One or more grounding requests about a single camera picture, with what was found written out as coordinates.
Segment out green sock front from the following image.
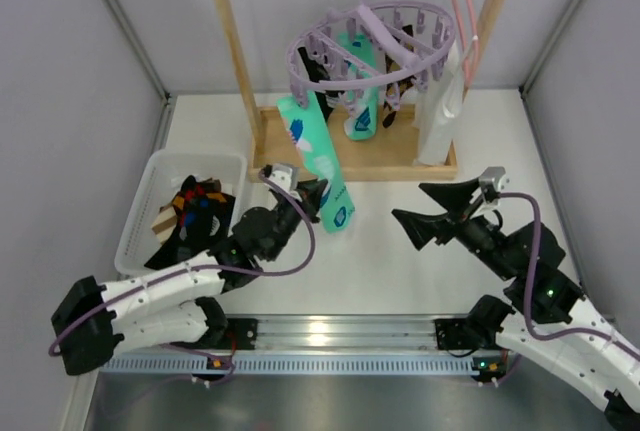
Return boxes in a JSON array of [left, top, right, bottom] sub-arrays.
[[276, 91, 355, 233]]

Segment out green sock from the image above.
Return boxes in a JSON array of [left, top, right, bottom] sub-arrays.
[[276, 91, 355, 233], [338, 33, 379, 141]]

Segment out black blue grey sock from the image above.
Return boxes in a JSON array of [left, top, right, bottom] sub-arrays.
[[144, 201, 234, 270]]

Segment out purple round clip hanger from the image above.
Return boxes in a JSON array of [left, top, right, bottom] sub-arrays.
[[285, 0, 456, 110]]

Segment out argyle red orange sock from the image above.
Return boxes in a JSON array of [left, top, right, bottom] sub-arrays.
[[170, 175, 235, 215]]

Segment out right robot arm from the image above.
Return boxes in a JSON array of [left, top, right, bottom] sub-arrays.
[[391, 167, 639, 430]]

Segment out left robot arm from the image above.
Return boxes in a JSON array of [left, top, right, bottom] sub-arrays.
[[48, 176, 328, 376]]

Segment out white cloth on hanger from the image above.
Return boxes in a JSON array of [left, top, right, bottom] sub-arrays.
[[413, 43, 465, 166]]

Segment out brown socks in basket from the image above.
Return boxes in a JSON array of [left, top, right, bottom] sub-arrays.
[[151, 204, 178, 244]]

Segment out green sock rear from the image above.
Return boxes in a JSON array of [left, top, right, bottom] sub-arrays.
[[338, 33, 379, 141]]

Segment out white plastic basket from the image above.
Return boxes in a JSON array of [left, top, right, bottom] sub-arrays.
[[114, 149, 247, 277]]

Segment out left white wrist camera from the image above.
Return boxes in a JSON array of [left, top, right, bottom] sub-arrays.
[[261, 163, 300, 200]]

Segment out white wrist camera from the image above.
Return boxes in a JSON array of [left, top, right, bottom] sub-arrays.
[[261, 163, 300, 200], [478, 166, 509, 214]]

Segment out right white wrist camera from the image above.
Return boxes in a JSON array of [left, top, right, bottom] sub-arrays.
[[478, 166, 509, 214]]

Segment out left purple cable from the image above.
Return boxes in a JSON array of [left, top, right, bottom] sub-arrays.
[[47, 170, 317, 382]]

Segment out wooden clothes rack frame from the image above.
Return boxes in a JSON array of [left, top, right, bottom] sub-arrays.
[[214, 0, 505, 182]]

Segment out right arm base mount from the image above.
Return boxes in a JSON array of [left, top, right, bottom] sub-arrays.
[[434, 318, 504, 354]]

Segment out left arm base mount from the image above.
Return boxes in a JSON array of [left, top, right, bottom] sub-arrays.
[[171, 318, 259, 351]]

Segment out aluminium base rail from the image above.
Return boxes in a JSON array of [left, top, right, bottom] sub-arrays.
[[79, 314, 626, 352]]

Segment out pink wire hanger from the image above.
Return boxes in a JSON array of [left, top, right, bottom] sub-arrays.
[[450, 0, 480, 88]]

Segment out grey slotted cable duct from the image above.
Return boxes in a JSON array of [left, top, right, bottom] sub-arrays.
[[101, 354, 502, 376]]

